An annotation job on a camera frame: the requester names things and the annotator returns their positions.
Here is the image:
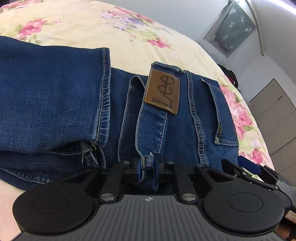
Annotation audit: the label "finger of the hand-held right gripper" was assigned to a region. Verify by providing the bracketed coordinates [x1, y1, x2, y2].
[238, 156, 282, 184]
[221, 159, 277, 191]

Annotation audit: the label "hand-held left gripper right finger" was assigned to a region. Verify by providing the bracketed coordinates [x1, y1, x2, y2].
[154, 161, 234, 202]

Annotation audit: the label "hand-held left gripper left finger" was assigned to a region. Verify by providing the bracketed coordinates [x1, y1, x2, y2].
[62, 160, 142, 202]

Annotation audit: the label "blue denim pants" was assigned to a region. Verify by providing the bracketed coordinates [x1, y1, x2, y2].
[0, 36, 240, 193]

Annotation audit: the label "grey cabinet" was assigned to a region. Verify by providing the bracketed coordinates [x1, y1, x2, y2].
[247, 77, 296, 188]

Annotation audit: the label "pile of clothes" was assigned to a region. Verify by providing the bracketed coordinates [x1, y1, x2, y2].
[217, 64, 239, 89]

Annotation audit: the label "grey patterned window curtain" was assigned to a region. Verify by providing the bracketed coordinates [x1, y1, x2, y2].
[203, 0, 258, 58]

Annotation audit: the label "floral bed sheet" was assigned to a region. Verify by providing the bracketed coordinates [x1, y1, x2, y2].
[0, 0, 275, 234]

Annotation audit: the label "wall pipe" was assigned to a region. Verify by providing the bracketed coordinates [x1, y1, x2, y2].
[245, 0, 265, 56]

